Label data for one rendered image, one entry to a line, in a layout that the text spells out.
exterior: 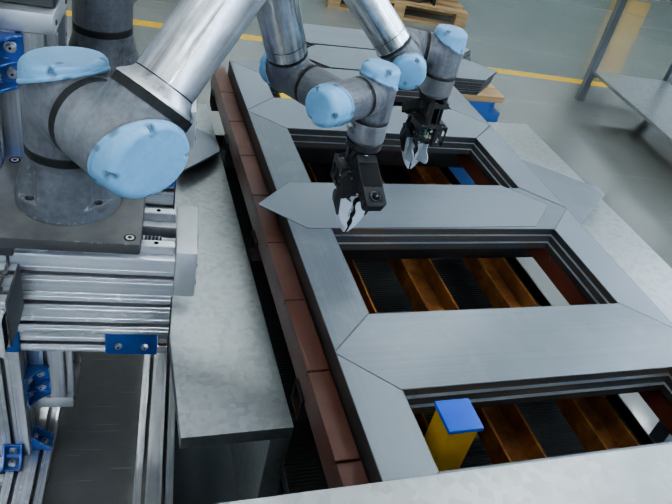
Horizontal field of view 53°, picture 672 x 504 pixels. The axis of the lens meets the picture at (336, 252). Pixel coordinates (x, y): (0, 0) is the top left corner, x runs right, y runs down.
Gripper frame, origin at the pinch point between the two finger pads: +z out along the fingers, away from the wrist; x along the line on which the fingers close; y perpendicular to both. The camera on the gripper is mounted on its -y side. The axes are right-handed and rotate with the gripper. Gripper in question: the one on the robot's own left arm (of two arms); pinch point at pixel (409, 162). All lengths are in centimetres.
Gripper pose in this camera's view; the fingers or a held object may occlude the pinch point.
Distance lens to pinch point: 173.3
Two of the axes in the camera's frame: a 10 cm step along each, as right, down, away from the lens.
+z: -1.9, 7.9, 5.8
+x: 9.4, -0.1, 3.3
